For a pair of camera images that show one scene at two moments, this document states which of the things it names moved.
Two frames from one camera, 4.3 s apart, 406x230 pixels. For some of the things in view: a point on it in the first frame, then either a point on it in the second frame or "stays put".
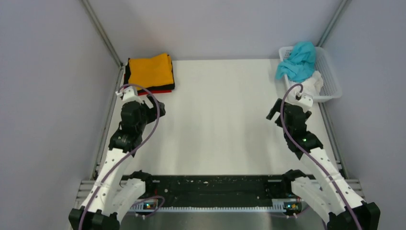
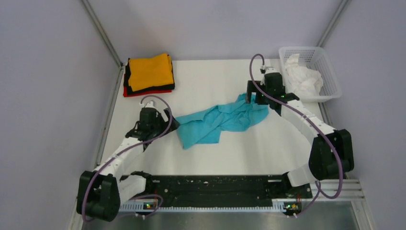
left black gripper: (153, 116) -> (174, 125)
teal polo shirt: (300, 65) -> (205, 126)
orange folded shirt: (149, 72) stays put
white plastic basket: (332, 89) stays put
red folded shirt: (154, 92) stays put
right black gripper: (276, 109) -> (250, 89)
